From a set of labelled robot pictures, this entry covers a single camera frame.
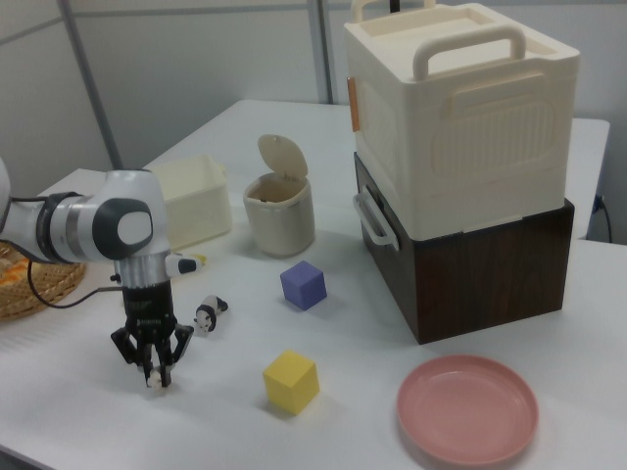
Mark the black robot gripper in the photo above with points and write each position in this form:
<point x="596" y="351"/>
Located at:
<point x="147" y="306"/>

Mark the white paper ball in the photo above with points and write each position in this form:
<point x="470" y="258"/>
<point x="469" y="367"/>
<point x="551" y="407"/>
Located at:
<point x="155" y="381"/>

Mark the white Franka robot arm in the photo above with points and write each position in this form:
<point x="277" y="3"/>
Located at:
<point x="98" y="220"/>

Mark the beige mini trash can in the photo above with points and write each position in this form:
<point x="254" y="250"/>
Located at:
<point x="280" y="215"/>

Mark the panda toy figure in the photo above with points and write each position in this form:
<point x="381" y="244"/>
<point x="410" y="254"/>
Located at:
<point x="210" y="313"/>

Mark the yellow toy banana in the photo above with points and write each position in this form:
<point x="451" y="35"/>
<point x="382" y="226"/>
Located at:
<point x="200" y="259"/>

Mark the woven wicker basket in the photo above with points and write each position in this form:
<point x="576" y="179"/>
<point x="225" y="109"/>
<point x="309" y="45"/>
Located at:
<point x="29" y="294"/>

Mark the yellow foam cube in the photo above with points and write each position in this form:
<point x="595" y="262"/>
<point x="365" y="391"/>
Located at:
<point x="290" y="384"/>

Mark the white open plastic container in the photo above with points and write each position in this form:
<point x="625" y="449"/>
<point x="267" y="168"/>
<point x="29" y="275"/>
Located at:
<point x="196" y="205"/>

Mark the orange glazed toy bread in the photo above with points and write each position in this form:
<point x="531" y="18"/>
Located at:
<point x="12" y="274"/>

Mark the purple foam cube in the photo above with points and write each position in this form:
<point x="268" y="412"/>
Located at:
<point x="303" y="286"/>

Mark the pink plastic plate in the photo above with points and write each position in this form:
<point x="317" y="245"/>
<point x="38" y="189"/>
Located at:
<point x="466" y="411"/>

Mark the dark wooden drawer box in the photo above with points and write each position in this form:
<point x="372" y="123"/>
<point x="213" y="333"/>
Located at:
<point x="490" y="279"/>

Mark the cream plastic storage box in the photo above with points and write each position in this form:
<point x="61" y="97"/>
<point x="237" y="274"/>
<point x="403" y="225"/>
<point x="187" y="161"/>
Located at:
<point x="465" y="122"/>

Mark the black camera stand pole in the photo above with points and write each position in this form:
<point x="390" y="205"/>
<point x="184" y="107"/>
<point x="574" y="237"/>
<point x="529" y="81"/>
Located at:
<point x="394" y="5"/>

